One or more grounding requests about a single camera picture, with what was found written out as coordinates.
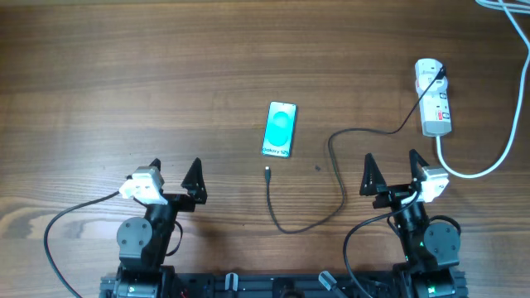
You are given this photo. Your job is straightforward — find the white cables top corner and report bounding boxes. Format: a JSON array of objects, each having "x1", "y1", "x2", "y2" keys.
[{"x1": 475, "y1": 0, "x2": 530, "y2": 16}]

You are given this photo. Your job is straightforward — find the white power strip cord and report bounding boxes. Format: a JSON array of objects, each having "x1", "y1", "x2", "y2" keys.
[{"x1": 436, "y1": 0, "x2": 530, "y2": 180}]

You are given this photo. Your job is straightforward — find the smartphone with cyan screen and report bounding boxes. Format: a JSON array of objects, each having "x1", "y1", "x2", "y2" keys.
[{"x1": 261, "y1": 101, "x2": 297, "y2": 158}]

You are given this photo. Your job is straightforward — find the black USB charging cable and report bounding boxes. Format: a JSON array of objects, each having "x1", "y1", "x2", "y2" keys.
[{"x1": 264, "y1": 65, "x2": 447, "y2": 235}]

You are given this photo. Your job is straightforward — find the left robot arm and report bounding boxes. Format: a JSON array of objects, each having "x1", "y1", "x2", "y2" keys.
[{"x1": 99, "y1": 158, "x2": 207, "y2": 297}]

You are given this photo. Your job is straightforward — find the white power strip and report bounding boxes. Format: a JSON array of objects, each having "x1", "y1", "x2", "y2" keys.
[{"x1": 415, "y1": 58, "x2": 452, "y2": 137}]

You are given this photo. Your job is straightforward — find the white charger plug adapter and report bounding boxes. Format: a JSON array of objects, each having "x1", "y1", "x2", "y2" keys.
[{"x1": 415, "y1": 73, "x2": 448, "y2": 95}]

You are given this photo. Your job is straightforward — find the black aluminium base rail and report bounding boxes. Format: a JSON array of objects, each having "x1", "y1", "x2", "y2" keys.
[{"x1": 99, "y1": 271, "x2": 469, "y2": 298}]

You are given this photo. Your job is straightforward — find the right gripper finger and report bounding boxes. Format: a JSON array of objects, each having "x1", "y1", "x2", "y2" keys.
[
  {"x1": 409, "y1": 149, "x2": 429, "y2": 179},
  {"x1": 359, "y1": 153, "x2": 388, "y2": 195}
]

